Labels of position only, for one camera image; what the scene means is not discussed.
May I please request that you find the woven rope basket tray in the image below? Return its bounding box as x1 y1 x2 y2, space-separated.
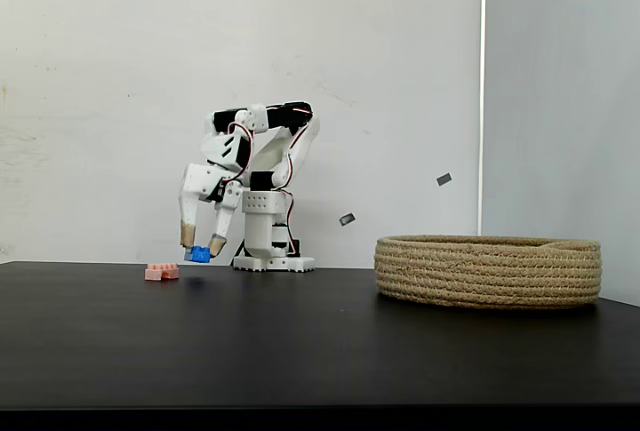
374 234 602 309

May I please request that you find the red black white servo cable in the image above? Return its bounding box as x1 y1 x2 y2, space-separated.
225 122 256 185

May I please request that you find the blue lego block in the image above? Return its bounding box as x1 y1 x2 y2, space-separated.
183 245 212 265

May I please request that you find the pink lego block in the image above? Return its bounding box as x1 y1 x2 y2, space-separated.
144 262 180 282

